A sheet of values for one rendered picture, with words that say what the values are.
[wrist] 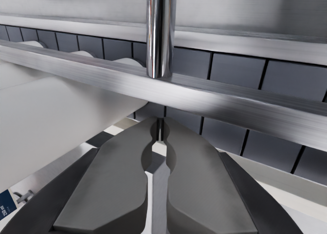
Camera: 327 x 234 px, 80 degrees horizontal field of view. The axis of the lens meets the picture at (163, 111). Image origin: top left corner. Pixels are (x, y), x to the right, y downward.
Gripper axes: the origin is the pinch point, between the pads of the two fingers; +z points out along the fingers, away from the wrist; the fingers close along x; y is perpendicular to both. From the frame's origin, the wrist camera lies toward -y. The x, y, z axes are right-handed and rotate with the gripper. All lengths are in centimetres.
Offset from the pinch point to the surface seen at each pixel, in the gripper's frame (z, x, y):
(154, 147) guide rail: 2.4, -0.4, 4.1
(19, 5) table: 26.1, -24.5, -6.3
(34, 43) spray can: 14.2, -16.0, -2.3
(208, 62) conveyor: 4.2, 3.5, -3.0
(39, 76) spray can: 4.2, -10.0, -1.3
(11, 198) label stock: 22, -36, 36
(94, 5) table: 17.1, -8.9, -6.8
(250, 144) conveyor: 1.9, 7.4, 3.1
